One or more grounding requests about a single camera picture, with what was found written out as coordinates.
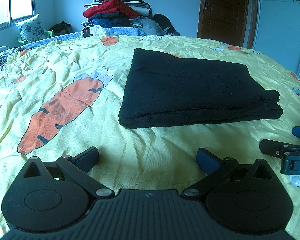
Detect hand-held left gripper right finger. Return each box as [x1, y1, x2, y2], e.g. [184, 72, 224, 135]
[180, 147, 273, 202]

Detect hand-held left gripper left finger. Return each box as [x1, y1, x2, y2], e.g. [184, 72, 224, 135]
[22, 146, 115, 201]

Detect black pants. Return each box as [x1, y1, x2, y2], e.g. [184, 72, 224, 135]
[118, 48, 284, 129]

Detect yellow carrot printed blanket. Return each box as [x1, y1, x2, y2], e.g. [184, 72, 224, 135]
[0, 34, 300, 233]

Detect white sliding wardrobe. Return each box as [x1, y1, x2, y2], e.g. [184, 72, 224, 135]
[251, 0, 300, 82]

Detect green plastic chair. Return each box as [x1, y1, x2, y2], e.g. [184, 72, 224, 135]
[17, 29, 56, 46]

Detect blue quilted bedspread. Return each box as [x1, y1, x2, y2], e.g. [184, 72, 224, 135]
[21, 26, 148, 50]

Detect dark brown bag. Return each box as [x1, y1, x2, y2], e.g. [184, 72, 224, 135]
[48, 21, 72, 36]

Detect floral pillow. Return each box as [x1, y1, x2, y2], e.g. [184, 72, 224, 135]
[15, 14, 45, 44]

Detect brown wooden door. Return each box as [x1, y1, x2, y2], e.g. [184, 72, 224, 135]
[197, 0, 259, 48]

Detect black bag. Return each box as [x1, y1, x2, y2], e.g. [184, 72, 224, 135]
[152, 14, 180, 36]

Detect pile of clothes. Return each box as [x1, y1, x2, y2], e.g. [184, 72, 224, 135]
[80, 0, 165, 37]

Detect window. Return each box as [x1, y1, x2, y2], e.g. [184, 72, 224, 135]
[0, 0, 41, 35]

